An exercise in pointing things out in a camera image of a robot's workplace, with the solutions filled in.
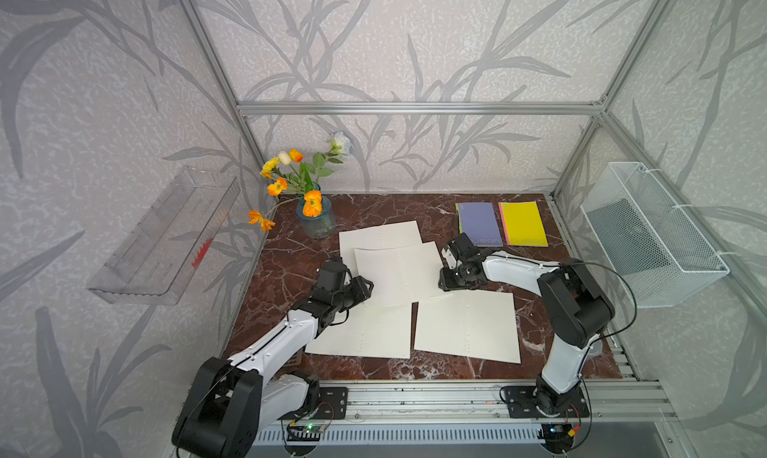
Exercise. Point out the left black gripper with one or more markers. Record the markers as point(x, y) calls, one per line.
point(358, 284)

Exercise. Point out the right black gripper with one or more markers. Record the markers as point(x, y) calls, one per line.
point(443, 283)

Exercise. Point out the purple notebook green spine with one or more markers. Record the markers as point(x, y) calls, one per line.
point(478, 221)

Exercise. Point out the yellow notebook pink spine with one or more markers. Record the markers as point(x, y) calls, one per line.
point(522, 224)

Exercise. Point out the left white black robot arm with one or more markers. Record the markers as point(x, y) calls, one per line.
point(231, 400)

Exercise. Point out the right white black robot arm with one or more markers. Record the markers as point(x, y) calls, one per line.
point(577, 308)

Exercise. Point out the brown slotted spatula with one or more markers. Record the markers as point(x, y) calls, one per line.
point(295, 360)

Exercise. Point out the glass vase with flowers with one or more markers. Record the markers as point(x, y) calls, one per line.
point(290, 174)

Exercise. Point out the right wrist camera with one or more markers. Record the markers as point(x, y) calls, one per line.
point(460, 250)

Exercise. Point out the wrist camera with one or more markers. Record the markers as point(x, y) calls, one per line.
point(332, 275)
point(460, 250)

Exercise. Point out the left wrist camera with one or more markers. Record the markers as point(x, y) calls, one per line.
point(332, 275)

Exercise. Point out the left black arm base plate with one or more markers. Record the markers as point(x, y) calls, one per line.
point(333, 403)

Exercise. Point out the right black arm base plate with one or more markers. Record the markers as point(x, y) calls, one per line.
point(531, 401)

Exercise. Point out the clear plastic wall tray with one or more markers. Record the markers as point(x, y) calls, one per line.
point(157, 261)

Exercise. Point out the white wire mesh basket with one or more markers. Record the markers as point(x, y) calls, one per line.
point(649, 238)

